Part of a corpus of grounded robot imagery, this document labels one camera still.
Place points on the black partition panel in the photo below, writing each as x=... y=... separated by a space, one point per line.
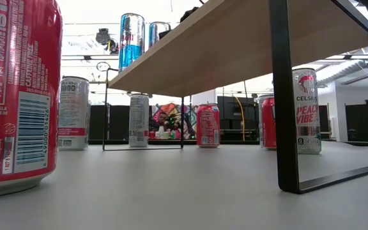
x=232 y=111
x=117 y=123

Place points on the person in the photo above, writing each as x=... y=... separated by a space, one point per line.
x=162 y=119

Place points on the black cabinet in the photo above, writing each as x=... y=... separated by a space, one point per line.
x=359 y=123

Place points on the white can with pink band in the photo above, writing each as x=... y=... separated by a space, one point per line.
x=138 y=121
x=73 y=111

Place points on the red soda can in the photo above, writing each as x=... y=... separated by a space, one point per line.
x=18 y=96
x=208 y=127
x=268 y=127

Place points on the colourful patterned wall panel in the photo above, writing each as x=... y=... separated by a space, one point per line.
x=172 y=110

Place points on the white Celsius Peach Vibe can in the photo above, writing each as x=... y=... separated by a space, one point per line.
x=307 y=108

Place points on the black metal rig frame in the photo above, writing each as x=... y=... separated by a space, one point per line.
x=235 y=142

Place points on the blue silver Red Bull can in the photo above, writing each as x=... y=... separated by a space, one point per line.
x=156 y=32
x=132 y=44

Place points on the black ceiling-mounted device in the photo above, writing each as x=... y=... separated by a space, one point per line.
x=103 y=36

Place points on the wooden shelf with black legs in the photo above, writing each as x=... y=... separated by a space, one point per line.
x=235 y=48

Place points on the silver blue Celsius can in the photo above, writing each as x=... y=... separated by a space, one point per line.
x=260 y=108

